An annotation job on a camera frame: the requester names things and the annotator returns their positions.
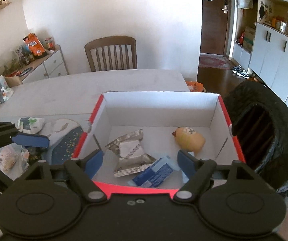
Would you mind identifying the white tissue pack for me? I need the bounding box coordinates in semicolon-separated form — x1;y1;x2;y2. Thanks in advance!
17;117;45;134

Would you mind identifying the white orange snack bag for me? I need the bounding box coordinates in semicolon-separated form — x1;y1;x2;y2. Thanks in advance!
0;145;30;173

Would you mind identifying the blue white snack packet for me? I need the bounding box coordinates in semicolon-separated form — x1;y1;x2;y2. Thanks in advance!
128;156;180;188

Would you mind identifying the silver brown snack packet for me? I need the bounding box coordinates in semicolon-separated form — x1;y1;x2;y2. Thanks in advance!
105;129;156;178

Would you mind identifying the round blue white placemat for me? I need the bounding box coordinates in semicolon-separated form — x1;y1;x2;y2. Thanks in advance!
38;119;84;165

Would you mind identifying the black padded chair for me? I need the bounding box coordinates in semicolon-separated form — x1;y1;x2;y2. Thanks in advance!
223;81;288;196

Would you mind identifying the white sideboard cabinet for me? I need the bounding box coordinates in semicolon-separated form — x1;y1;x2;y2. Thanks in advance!
19;45;68;84

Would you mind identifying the red cardboard box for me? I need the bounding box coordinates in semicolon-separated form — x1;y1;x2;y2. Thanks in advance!
74;91;244;194

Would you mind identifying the brown wooden chair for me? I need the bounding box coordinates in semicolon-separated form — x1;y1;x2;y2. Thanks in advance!
84;35;137;72

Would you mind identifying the brown entrance door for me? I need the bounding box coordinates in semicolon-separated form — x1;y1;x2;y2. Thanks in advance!
200;0;230;55

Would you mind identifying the hanging grey tote bag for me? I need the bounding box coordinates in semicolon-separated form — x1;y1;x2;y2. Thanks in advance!
237;0;253;9

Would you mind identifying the white wall cabinet unit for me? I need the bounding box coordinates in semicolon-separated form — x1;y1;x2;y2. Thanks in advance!
233;0;288;106

